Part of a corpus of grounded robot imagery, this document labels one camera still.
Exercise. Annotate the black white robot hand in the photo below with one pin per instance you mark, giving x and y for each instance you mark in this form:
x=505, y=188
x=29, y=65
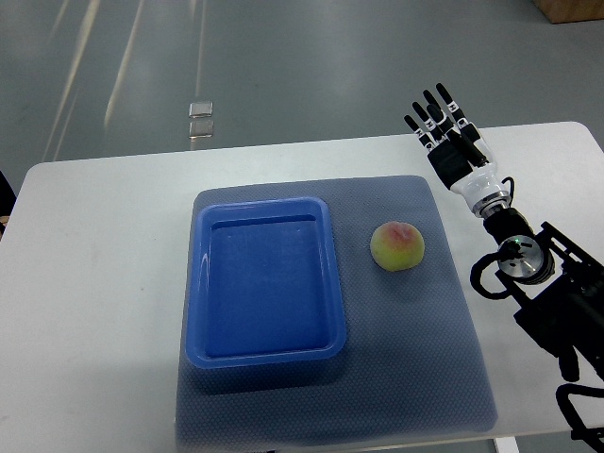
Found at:
x=458, y=154

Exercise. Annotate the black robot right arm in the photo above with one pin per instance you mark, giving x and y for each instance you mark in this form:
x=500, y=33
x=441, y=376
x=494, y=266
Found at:
x=559, y=290

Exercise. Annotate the green red peach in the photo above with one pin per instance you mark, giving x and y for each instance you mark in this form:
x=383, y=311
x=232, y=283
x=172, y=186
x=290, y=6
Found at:
x=397, y=246

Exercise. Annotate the upper metal floor plate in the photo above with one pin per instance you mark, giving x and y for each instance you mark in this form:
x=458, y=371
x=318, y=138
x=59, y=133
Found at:
x=200, y=109

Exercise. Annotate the metal floor plate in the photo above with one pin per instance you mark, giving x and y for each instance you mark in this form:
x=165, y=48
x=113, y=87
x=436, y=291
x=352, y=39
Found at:
x=200, y=109
x=201, y=128

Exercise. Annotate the lower metal floor plate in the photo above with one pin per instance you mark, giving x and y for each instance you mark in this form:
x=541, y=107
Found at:
x=201, y=128

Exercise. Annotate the brown cardboard box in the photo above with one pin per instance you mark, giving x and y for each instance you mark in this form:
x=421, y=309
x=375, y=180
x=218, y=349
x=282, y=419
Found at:
x=570, y=11

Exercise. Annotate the grey textured mat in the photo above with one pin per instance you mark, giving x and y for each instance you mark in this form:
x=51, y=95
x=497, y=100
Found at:
x=411, y=364

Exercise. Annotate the blue plastic tray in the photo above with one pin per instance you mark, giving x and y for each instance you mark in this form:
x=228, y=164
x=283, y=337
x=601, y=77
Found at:
x=264, y=285

